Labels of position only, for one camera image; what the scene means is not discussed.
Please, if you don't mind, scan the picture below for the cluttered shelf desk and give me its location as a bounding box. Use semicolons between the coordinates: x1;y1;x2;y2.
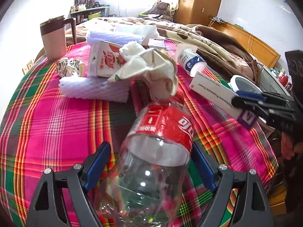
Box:
70;5;110;25

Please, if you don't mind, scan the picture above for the wooden headboard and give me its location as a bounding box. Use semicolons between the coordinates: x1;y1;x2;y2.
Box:
208;21;280;69

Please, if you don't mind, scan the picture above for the wooden wardrobe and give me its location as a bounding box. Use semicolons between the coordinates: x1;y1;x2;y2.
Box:
173;0;221;26

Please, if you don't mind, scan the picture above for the white foam fruit net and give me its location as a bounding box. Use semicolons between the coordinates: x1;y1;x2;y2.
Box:
59;76;130;103

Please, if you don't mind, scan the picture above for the crumpled beige paper bag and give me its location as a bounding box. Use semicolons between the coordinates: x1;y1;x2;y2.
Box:
108;41;178;100

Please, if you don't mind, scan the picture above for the brown teddy bear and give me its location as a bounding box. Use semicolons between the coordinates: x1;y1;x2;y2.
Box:
148;1;173;22

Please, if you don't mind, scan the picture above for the pink brown travel mug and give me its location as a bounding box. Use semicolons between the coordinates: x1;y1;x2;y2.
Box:
40;15;77;61

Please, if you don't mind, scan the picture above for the white tissue pack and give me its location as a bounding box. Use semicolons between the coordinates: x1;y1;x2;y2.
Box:
86;22;159;46

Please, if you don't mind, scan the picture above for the clear cola bottle red label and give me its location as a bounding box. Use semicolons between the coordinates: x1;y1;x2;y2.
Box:
94;90;194;226

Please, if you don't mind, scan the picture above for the white purple long box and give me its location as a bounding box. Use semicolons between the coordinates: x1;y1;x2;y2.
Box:
190;72;258;130

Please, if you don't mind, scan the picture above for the crumpled patterned wrapper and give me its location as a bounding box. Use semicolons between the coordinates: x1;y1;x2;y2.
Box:
56;57;85;78

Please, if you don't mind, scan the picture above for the person right hand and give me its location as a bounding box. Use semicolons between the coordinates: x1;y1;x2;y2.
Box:
281;132;303;160

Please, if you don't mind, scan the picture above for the red white juice carton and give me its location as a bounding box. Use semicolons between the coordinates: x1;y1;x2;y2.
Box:
87;41;126;77

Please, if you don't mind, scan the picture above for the pink plaid bed sheet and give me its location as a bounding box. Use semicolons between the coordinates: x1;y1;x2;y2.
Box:
1;57;278;226

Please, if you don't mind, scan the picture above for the brown beige fleece blanket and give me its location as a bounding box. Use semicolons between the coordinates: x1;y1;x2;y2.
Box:
76;17;262;86

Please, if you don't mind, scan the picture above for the white trash bin with liner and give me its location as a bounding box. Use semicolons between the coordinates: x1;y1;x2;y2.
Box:
228;75;262;94

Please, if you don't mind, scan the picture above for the white blue yogurt cup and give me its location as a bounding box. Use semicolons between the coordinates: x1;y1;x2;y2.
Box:
174;44;207;77

